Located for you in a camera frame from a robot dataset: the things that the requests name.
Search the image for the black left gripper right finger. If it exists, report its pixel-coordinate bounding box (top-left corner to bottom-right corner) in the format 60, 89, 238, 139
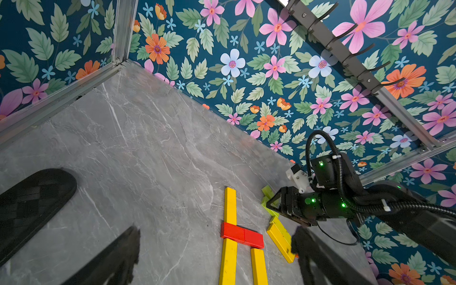
291, 226, 374, 285

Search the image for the lime green block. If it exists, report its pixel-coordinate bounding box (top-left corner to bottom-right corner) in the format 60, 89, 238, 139
261, 196, 280, 219
261, 185, 275, 199

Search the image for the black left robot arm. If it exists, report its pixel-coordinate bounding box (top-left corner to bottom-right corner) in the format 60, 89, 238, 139
1, 169, 369, 285

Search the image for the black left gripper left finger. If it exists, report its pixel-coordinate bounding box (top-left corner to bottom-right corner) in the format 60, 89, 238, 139
64, 226, 141, 285

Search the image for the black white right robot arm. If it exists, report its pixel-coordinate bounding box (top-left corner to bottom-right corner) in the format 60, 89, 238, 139
266, 130, 456, 266

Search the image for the yellow block of h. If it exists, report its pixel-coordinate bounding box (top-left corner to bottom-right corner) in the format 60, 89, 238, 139
224, 187, 237, 226

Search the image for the aluminium corner frame post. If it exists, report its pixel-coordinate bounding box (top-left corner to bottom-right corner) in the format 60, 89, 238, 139
112, 0, 138, 66

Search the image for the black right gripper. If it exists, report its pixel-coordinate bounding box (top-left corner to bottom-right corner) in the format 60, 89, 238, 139
266, 186, 356, 226

